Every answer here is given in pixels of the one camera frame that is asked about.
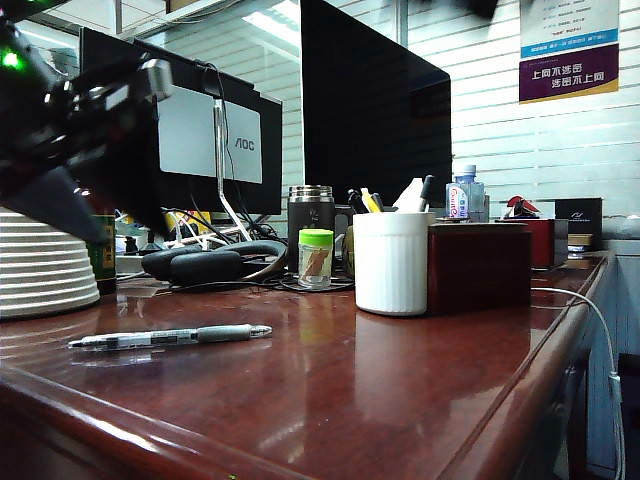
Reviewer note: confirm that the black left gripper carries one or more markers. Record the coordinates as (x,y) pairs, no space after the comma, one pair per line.
(100,105)

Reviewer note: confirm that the yellow ballpoint pen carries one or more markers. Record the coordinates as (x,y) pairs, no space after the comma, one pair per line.
(370,202)

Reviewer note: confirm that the grey clear gel pen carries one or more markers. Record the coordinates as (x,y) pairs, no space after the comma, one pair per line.
(220,333)

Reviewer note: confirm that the white ribbed pen holder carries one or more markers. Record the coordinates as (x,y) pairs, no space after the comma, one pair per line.
(390,270)

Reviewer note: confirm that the black marker pen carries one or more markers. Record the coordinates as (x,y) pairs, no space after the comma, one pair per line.
(426,192)

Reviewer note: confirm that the green tin can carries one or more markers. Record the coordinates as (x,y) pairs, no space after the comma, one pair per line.
(106,270)

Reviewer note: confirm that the white ribbed round vessel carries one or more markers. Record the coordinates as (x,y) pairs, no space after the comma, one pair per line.
(40,290)

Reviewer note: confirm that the black headphones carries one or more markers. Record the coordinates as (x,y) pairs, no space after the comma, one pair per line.
(200,265)

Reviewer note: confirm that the AOC monitor silver back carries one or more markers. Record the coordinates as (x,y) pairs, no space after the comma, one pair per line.
(245,145)

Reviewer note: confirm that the dark thermos steel top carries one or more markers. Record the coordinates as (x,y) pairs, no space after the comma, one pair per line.
(310,215)

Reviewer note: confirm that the clear jar green lid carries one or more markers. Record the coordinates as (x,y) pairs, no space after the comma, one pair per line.
(315,260)

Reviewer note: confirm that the large black monitor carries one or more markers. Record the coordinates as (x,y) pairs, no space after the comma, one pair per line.
(370,100)

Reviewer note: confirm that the white tissue paper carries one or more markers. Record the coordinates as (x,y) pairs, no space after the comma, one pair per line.
(410,197)

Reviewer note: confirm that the clear plastic water bottle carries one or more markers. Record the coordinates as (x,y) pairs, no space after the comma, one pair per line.
(470,195)

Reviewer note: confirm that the red-brown wooden box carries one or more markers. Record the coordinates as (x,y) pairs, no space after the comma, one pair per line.
(480,270)

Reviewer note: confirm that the red white figurine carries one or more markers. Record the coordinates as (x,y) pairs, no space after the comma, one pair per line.
(522,207)

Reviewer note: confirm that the dark red box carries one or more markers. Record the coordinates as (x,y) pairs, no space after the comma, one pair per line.
(542,245)

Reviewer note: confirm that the black cardboard box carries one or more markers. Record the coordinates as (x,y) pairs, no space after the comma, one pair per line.
(580,215)

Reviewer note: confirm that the purple blue wall poster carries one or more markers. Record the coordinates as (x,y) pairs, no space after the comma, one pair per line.
(570,75)

